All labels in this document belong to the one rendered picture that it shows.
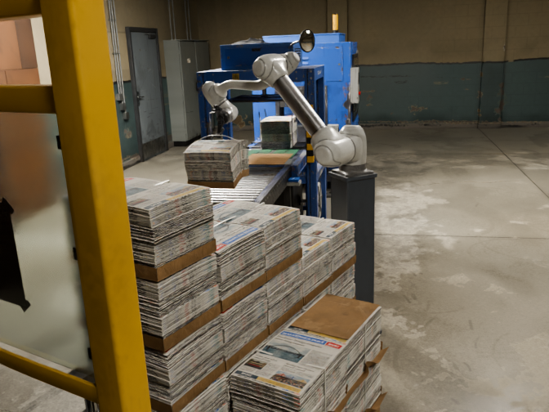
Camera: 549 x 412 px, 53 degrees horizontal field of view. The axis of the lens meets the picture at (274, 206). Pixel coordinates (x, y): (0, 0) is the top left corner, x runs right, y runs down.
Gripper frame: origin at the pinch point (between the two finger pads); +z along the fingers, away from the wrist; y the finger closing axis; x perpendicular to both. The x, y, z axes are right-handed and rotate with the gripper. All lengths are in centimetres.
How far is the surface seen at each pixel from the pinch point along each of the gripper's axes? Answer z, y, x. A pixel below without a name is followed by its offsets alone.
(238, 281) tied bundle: 143, 29, -51
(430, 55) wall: -861, 54, -174
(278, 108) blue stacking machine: -344, 52, 32
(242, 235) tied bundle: 136, 14, -51
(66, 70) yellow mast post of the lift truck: 212, -54, -42
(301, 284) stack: 103, 50, -65
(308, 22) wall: -866, -28, 66
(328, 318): 111, 62, -77
